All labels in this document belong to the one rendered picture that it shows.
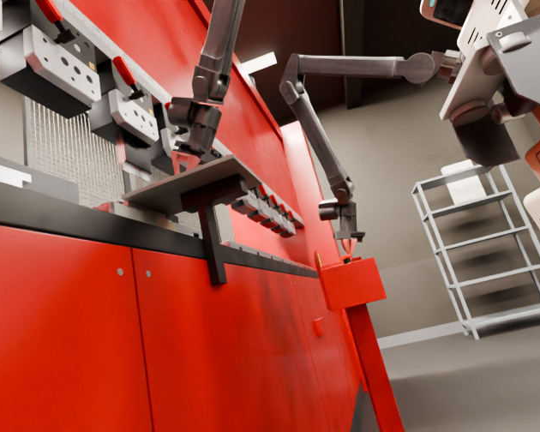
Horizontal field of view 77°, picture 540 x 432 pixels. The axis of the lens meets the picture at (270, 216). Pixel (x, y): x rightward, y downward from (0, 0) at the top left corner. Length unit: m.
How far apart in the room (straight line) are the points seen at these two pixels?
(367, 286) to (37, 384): 0.82
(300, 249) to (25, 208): 2.58
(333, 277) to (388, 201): 3.78
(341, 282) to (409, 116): 4.36
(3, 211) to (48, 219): 0.05
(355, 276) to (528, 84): 0.61
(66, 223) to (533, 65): 0.71
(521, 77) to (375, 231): 4.05
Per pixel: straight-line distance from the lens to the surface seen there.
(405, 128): 5.14
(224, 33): 0.83
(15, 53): 0.79
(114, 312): 0.48
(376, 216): 4.69
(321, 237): 2.87
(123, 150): 0.88
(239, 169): 0.72
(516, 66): 0.71
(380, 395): 1.12
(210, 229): 0.73
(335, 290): 1.01
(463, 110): 0.88
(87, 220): 0.48
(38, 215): 0.44
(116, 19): 1.09
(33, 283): 0.41
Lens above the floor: 0.69
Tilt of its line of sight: 16 degrees up
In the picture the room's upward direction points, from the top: 14 degrees counter-clockwise
